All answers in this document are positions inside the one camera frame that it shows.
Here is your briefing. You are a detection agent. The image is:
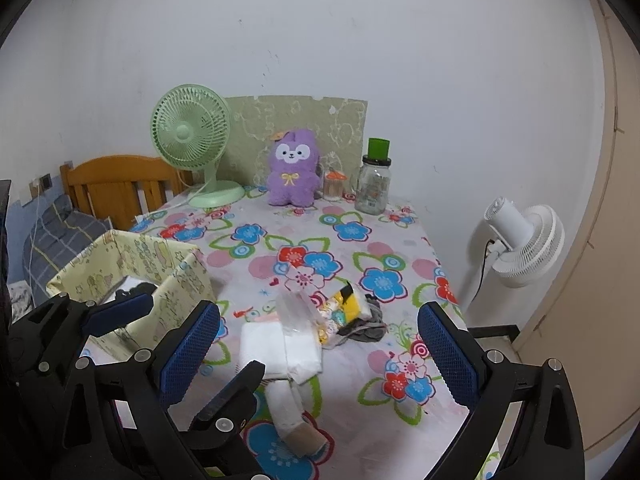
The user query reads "yellow patterned storage box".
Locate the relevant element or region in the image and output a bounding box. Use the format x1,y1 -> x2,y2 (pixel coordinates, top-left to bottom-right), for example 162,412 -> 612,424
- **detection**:
46,230 -> 213,363

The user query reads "white fabric roll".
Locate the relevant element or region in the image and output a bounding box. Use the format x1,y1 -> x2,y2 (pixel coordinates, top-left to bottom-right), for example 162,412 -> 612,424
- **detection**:
264,379 -> 332,457

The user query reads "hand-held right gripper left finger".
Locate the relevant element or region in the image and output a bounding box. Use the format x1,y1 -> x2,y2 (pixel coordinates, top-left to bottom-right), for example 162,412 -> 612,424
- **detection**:
62,300 -> 222,480

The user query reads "floral tablecloth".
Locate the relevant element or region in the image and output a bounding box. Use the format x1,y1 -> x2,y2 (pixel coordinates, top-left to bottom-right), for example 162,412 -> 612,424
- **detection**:
85,192 -> 501,480

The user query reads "white circulator fan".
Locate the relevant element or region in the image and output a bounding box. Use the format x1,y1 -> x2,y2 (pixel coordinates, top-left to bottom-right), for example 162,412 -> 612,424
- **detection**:
483,197 -> 566,288

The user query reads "purple plush toy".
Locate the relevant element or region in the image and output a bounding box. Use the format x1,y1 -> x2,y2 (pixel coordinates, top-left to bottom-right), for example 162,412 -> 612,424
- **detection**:
266,128 -> 323,207

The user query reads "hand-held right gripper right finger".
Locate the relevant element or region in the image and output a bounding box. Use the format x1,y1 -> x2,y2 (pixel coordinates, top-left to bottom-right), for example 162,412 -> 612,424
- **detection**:
417,301 -> 586,480

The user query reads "yellow printed packet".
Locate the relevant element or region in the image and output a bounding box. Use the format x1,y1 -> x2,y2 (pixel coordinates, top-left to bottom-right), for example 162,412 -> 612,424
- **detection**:
317,282 -> 373,350

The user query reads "white tissue pack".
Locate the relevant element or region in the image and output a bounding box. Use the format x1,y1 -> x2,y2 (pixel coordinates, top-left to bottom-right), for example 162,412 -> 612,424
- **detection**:
284,332 -> 325,385
239,321 -> 287,377

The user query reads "green patterned board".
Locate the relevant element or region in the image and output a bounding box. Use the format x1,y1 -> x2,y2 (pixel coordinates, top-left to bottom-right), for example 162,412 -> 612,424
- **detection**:
222,94 -> 370,196

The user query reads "glass bottle with green cap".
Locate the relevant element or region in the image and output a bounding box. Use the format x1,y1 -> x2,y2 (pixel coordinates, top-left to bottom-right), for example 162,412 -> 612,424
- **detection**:
354,137 -> 393,216

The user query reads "clear plastic bag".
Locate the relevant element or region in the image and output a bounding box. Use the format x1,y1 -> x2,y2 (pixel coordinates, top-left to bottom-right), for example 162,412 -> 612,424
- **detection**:
276,290 -> 323,343

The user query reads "black fan cable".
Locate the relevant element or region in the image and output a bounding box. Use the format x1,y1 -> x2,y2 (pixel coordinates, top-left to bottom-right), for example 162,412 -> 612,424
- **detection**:
467,237 -> 496,307

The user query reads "grey plaid pillow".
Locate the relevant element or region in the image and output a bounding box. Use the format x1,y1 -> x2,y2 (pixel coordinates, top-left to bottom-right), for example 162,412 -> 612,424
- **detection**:
22,195 -> 113,306

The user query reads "glass jar with orange lid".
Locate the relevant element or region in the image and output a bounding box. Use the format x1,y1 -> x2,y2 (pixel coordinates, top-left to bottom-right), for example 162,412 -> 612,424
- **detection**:
324,169 -> 347,204

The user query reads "beige door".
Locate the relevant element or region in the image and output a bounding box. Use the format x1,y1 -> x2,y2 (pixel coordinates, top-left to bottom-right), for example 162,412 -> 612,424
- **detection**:
515,0 -> 640,456

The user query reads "green desk fan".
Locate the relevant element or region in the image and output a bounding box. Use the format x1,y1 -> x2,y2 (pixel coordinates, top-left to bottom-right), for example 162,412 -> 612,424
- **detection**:
151,84 -> 246,208

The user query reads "wooden bed headboard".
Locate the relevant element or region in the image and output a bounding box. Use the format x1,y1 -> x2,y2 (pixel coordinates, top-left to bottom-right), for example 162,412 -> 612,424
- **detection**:
60,155 -> 196,231

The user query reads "grey drawstring pouch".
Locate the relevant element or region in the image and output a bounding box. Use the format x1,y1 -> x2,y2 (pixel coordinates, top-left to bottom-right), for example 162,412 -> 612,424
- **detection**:
345,294 -> 388,345

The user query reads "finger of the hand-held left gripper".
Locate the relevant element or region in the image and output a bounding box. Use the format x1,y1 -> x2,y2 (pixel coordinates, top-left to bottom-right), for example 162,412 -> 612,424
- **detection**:
10,292 -> 155,376
175,360 -> 267,467

